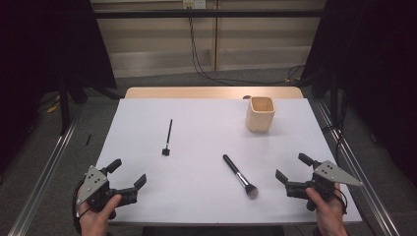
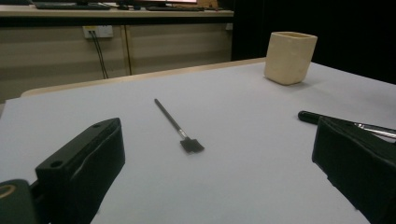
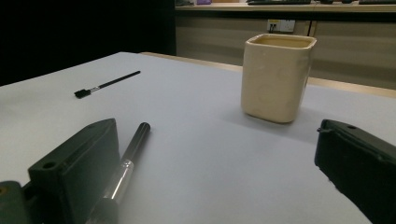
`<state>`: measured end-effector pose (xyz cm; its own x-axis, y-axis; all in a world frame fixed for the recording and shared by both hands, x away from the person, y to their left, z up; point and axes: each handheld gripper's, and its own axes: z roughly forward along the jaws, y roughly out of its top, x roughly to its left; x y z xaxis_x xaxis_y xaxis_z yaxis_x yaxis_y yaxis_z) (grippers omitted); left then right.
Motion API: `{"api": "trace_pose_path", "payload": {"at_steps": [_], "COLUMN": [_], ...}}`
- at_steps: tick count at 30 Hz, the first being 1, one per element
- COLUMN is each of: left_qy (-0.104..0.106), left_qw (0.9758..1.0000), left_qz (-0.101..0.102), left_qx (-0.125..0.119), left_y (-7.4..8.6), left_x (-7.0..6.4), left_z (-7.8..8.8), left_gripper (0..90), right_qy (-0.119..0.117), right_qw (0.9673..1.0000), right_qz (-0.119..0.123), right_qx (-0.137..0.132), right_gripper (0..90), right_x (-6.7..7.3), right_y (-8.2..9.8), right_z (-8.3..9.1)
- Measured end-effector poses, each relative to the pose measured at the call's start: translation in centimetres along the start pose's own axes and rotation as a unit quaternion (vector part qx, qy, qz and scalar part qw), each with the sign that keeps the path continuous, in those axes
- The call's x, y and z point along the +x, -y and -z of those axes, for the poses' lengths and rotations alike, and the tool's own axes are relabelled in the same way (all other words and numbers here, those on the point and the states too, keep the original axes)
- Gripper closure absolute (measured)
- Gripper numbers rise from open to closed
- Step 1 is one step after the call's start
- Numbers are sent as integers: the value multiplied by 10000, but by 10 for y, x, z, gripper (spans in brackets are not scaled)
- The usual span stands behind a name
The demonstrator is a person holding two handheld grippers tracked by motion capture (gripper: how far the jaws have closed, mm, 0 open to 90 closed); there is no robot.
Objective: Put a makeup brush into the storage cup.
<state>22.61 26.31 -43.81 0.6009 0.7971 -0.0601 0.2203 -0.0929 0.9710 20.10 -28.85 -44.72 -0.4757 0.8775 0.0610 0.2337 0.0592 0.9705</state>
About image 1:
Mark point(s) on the person's right hand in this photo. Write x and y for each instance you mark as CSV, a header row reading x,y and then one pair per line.
x,y
329,216

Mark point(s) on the thick black makeup brush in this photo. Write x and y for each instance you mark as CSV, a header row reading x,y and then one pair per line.
x,y
234,168

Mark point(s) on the dark table grommet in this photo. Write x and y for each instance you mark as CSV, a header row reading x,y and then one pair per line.
x,y
246,97

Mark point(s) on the black metal stand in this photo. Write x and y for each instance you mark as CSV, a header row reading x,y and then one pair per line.
x,y
334,98
64,108

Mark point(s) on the black horizontal bar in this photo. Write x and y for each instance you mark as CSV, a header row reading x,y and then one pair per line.
x,y
203,13

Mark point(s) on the black curtain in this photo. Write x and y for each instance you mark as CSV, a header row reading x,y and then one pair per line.
x,y
42,49
377,65

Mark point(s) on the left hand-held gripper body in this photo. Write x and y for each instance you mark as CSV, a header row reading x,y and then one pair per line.
x,y
93,183

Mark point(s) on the white wall socket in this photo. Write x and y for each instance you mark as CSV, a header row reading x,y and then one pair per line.
x,y
194,4

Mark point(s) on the thin black makeup brush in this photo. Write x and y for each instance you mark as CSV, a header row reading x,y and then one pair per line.
x,y
168,131

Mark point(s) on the aluminium floor rail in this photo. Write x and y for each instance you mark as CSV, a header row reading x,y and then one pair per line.
x,y
42,183
380,213

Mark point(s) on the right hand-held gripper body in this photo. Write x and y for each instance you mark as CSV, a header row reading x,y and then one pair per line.
x,y
331,173

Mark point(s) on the beige square cup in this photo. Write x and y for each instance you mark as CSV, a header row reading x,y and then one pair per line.
x,y
260,121

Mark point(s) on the white table sheet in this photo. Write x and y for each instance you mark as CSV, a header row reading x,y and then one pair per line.
x,y
196,114

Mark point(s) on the person's left hand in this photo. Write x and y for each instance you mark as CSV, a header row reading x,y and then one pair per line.
x,y
95,223

